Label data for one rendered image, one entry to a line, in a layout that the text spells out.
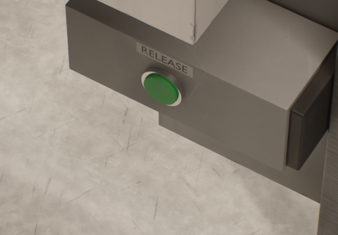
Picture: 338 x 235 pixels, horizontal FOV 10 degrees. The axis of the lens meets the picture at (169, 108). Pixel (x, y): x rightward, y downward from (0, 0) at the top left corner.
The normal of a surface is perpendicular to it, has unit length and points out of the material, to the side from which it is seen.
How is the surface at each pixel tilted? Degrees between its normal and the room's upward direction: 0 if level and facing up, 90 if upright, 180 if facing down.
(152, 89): 90
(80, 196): 0
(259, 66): 0
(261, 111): 90
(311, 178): 90
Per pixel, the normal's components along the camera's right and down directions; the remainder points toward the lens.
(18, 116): 0.00, -0.60
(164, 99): -0.52, 0.68
